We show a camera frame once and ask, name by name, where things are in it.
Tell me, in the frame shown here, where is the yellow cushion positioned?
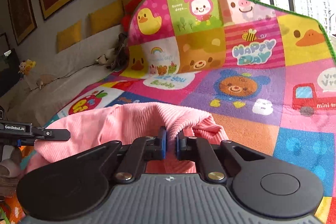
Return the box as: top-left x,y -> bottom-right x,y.
56,20 -> 82,52
88,0 -> 125,35

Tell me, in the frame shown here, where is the pink corduroy garment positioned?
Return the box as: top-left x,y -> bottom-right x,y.
26,102 -> 228,173

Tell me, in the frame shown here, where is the small monkey doll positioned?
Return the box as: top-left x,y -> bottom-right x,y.
18,59 -> 37,79

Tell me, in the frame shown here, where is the red plush cushion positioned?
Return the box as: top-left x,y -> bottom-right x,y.
121,0 -> 142,33

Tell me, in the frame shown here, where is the colourful cartoon play mat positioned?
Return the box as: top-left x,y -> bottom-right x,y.
0,0 -> 336,224

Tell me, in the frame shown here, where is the grey beige plush toy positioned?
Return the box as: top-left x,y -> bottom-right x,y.
95,33 -> 128,71

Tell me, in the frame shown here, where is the beige sofa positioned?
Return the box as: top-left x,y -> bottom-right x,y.
1,25 -> 122,126

